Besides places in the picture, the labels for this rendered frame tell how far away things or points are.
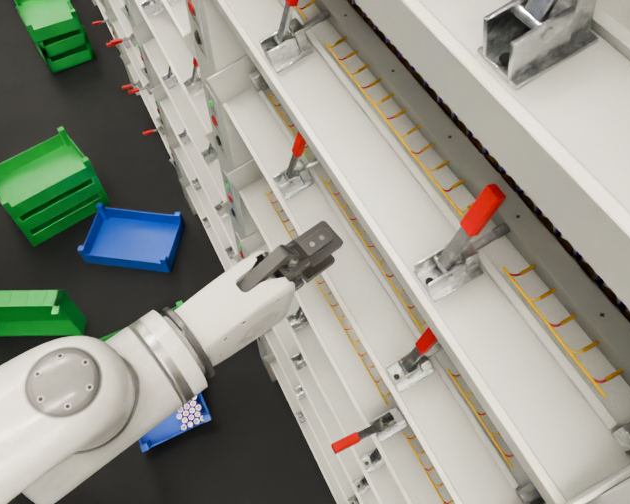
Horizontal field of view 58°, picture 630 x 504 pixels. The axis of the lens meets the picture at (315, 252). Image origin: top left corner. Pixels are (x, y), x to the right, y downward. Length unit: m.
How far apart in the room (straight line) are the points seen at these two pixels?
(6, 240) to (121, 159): 0.51
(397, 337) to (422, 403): 0.07
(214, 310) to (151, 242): 1.59
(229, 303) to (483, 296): 0.21
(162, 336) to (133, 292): 1.50
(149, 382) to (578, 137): 0.36
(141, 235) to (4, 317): 0.50
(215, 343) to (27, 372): 0.15
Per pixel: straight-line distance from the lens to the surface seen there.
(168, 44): 1.24
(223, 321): 0.48
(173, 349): 0.48
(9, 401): 0.42
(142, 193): 2.21
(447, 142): 0.44
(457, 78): 0.28
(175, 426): 1.75
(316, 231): 0.54
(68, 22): 2.72
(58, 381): 0.41
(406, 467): 0.75
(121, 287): 2.00
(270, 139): 0.75
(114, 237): 2.12
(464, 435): 0.57
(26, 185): 2.16
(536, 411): 0.39
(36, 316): 2.01
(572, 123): 0.25
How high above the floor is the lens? 1.65
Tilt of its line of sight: 57 degrees down
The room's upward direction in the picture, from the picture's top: straight up
